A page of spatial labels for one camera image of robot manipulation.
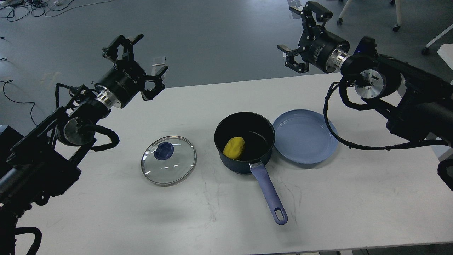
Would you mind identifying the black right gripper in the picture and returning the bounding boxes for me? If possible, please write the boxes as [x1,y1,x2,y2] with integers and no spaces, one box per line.
[277,1,351,74]

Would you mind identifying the glass pot lid blue knob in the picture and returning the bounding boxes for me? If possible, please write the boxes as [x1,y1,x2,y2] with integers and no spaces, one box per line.
[140,136,197,187]

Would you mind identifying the black floor cable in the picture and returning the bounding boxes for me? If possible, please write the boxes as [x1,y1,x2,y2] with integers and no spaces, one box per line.
[0,80,39,126]

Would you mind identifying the white chair legs with casters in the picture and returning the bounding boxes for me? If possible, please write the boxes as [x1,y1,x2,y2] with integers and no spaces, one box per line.
[337,0,453,56]

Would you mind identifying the black box at left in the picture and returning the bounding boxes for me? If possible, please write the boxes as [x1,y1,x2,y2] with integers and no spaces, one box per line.
[0,125,24,162]

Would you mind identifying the yellow potato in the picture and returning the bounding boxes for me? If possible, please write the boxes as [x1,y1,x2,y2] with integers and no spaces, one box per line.
[222,137,245,160]

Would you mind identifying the dark blue saucepan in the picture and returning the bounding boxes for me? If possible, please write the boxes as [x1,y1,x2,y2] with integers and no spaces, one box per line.
[214,112,288,225]

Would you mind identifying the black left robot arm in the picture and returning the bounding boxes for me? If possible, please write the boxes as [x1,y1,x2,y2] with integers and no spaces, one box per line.
[0,34,168,255]

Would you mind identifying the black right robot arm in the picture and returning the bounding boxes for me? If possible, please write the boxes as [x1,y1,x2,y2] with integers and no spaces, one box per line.
[277,1,453,151]

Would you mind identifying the tangled cables top left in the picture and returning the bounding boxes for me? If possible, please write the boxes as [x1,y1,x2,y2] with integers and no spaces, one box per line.
[0,0,114,22]

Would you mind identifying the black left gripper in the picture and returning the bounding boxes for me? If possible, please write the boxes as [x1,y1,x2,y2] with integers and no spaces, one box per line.
[95,34,169,108]

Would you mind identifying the blue plate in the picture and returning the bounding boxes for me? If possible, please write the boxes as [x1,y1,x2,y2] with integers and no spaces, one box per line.
[273,109,338,164]

